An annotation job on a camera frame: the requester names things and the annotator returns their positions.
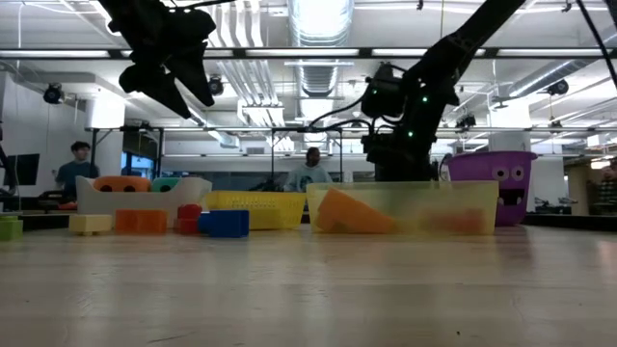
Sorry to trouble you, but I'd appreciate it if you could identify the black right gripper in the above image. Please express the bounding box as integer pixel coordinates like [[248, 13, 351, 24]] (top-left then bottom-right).
[[361, 125, 438, 184]]

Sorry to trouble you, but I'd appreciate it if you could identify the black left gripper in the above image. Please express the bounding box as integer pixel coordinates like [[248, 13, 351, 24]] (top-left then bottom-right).
[[98, 0, 218, 120]]

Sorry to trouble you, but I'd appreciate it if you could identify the amber long toy block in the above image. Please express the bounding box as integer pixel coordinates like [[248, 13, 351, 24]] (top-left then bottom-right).
[[314, 187, 397, 235]]

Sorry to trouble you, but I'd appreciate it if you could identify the orange long toy block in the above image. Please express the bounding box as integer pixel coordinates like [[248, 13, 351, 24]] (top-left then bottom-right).
[[422, 206, 487, 234]]

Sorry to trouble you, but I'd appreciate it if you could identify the orange foam die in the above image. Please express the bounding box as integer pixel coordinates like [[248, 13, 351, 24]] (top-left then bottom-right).
[[92, 174, 153, 194]]

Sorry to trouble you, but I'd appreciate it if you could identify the translucent yellow plastic bin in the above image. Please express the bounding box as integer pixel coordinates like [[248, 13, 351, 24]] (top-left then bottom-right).
[[305, 179, 500, 237]]

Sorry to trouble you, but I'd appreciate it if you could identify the purple monster face bucket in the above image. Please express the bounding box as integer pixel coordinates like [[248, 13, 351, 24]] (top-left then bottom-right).
[[438, 150, 539, 228]]

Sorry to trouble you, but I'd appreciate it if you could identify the person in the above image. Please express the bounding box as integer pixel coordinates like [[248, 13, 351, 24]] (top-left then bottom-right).
[[54, 140, 101, 200], [282, 146, 334, 193], [586, 158, 617, 216]]

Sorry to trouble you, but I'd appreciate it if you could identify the blue glowing monitor screen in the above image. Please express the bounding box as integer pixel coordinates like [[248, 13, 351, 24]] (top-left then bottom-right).
[[120, 151, 156, 178]]

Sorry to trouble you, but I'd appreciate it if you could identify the white plastic bin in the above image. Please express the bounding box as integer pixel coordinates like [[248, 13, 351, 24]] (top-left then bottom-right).
[[74, 174, 213, 228]]

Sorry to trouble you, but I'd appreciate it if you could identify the yellow slotted plastic basket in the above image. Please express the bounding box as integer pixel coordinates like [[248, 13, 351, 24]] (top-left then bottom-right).
[[204, 190, 309, 231]]

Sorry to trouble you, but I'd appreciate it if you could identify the red tall toy block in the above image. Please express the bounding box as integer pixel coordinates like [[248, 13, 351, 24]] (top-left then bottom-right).
[[175, 203, 204, 236]]

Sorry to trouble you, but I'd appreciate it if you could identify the orange sloped toy block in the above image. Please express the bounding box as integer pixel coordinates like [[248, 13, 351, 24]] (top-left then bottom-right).
[[114, 208, 170, 236]]

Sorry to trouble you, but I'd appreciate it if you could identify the blue toy block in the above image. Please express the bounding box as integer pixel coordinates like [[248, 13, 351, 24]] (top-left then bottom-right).
[[198, 208, 251, 239]]

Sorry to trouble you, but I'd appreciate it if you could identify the yellow small toy block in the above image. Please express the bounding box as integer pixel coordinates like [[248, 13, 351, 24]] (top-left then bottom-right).
[[67, 213, 115, 237]]

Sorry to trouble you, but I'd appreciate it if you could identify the black computer monitor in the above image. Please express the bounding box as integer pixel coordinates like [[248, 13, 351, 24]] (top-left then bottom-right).
[[2, 153, 41, 188]]

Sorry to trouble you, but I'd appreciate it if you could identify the green small toy block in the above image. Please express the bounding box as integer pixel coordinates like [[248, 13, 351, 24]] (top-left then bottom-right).
[[0, 214, 24, 243]]

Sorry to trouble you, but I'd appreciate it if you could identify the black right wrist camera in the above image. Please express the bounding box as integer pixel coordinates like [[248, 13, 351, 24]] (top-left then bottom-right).
[[360, 64, 405, 120]]

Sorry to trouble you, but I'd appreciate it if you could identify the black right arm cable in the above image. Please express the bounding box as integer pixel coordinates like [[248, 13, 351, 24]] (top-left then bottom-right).
[[297, 90, 373, 135]]

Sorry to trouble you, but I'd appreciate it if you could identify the silver round ceiling duct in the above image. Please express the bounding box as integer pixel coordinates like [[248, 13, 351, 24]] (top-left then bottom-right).
[[287, 0, 356, 151]]

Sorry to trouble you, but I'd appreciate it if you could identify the black workstation frame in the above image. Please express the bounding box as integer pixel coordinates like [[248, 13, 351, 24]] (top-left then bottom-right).
[[85, 124, 617, 194]]

